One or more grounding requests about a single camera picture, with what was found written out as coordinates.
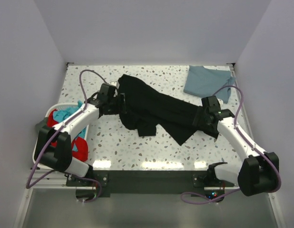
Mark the turquoise t-shirt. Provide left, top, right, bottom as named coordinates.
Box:
left=50, top=100, right=87, bottom=152

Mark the dark grey t-shirt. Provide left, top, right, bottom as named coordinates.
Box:
left=35, top=117, right=48, bottom=133

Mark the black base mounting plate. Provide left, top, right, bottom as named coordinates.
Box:
left=66, top=170, right=235, bottom=198

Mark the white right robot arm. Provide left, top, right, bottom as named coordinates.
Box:
left=200, top=96, right=282, bottom=196

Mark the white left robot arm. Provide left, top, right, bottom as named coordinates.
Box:
left=33, top=81, right=123, bottom=178

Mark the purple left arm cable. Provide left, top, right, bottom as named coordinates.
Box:
left=26, top=69, right=114, bottom=203

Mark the black t-shirt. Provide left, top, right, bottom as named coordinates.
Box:
left=118, top=75, right=219, bottom=145

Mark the folded grey-blue t-shirt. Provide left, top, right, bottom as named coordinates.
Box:
left=184, top=66, right=235, bottom=104

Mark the red t-shirt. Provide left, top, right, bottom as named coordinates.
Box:
left=47, top=107, right=88, bottom=162

